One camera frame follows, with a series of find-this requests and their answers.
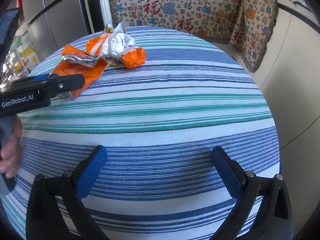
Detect orange snack bag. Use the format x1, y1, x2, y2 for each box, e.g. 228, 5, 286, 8
61, 33, 148, 70

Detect green yellow snack wrapper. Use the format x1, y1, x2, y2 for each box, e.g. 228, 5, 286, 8
103, 22, 114, 34

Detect orange crushed can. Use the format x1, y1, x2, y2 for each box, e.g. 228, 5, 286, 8
51, 59, 110, 101

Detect white wrapper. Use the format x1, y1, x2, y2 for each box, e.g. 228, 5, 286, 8
100, 22, 136, 59

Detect grey refrigerator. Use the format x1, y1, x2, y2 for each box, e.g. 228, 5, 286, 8
22, 0, 92, 61

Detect blue striped tablecloth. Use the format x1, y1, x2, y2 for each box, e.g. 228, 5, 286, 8
1, 27, 279, 239

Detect white kitchen cabinet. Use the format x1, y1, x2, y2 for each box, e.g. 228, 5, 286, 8
252, 0, 319, 233

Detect left hand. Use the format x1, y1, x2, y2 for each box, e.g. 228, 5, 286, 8
1, 116, 22, 179

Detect small patterned hanging cloth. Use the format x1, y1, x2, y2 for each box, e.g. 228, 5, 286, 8
229, 0, 278, 73

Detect patterned Chinese character cloth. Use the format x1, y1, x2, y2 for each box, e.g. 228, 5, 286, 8
109, 0, 241, 43

